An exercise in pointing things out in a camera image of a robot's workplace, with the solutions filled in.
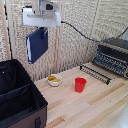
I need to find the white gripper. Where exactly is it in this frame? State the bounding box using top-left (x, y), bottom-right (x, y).
top-left (22, 3), bottom-right (62, 40)

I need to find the blue book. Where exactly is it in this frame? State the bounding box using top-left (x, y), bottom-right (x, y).
top-left (25, 27), bottom-right (49, 65)

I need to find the white bowl with yellow food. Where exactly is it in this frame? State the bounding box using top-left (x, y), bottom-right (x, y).
top-left (47, 73), bottom-right (63, 88)

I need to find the red plastic cup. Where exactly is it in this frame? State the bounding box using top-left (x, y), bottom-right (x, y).
top-left (74, 77), bottom-right (88, 94)

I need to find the black fabric storage case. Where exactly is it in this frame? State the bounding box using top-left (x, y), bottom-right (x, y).
top-left (0, 58), bottom-right (49, 128)

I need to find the black toaster oven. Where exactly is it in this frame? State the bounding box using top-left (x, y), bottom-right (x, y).
top-left (91, 37), bottom-right (128, 80)

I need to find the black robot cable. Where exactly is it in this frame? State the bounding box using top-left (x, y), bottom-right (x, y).
top-left (60, 20), bottom-right (128, 43)

